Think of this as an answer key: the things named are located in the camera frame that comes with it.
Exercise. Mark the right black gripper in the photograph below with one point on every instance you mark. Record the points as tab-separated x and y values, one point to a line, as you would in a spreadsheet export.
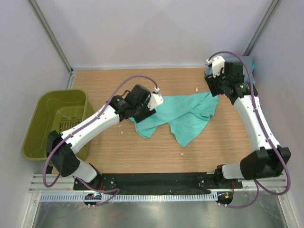
212	85

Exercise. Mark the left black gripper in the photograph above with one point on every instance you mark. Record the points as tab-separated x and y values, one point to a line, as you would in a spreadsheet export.
144	116

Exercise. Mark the teal green t shirt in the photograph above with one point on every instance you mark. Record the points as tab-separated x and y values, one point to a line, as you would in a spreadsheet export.
187	116

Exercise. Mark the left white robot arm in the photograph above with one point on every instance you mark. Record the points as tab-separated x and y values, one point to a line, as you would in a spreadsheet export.
62	148

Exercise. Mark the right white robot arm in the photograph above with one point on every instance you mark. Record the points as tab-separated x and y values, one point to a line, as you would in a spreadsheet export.
267	156

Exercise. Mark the folded grey t shirt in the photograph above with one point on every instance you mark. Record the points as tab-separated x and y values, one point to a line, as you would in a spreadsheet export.
246	59

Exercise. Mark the olive green plastic basket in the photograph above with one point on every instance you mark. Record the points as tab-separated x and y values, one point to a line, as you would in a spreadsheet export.
56	110

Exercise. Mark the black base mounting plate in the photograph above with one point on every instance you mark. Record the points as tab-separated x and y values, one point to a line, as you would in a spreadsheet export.
163	183

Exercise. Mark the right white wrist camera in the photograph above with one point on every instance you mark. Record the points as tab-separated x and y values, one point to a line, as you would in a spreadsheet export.
215	66

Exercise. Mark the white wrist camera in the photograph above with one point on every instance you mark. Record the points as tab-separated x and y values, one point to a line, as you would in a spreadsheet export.
156	99
215	66

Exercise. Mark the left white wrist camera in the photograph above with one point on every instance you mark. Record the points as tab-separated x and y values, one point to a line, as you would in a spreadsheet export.
156	99

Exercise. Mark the perforated metal cable tray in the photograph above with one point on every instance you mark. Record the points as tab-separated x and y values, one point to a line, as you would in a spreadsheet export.
88	197

